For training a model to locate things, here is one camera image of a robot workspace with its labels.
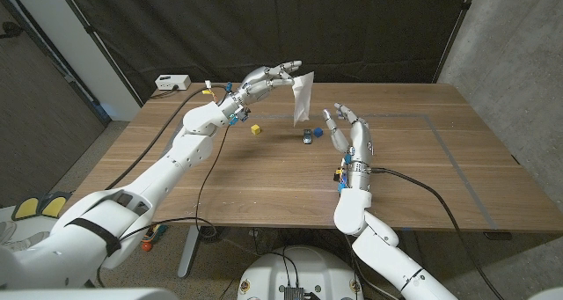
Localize grey sneaker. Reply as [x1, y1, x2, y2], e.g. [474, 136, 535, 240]
[0, 231, 52, 253]

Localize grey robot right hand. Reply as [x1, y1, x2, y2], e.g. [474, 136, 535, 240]
[321, 101, 375, 165]

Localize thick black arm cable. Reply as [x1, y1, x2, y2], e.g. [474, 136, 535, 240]
[104, 84, 230, 191]
[371, 166, 507, 300]

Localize white robot torso base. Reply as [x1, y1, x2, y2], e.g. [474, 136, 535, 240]
[237, 245, 365, 300]

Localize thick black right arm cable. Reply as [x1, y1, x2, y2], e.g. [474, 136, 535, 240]
[371, 166, 507, 300]

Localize thin black left wrist cable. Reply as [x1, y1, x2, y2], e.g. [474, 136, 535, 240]
[96, 122, 233, 288]

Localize black backdrop curtain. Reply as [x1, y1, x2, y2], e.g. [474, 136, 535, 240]
[56, 0, 479, 103]

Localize yellow black foot pedal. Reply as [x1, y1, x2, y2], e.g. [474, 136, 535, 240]
[39, 192, 71, 219]
[11, 196, 43, 222]

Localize white table leg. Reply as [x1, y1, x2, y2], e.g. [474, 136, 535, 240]
[178, 225, 202, 278]

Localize black power strip cord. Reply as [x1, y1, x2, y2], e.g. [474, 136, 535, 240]
[149, 84, 180, 100]

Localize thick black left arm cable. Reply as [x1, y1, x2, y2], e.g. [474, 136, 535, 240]
[104, 84, 230, 191]

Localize white power strip box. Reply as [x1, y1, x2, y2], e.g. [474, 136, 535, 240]
[154, 74, 192, 91]

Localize black backdrop stand pole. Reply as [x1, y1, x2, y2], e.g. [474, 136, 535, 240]
[433, 0, 479, 84]
[55, 0, 144, 107]

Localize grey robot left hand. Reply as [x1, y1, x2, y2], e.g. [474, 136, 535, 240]
[221, 60, 304, 126]

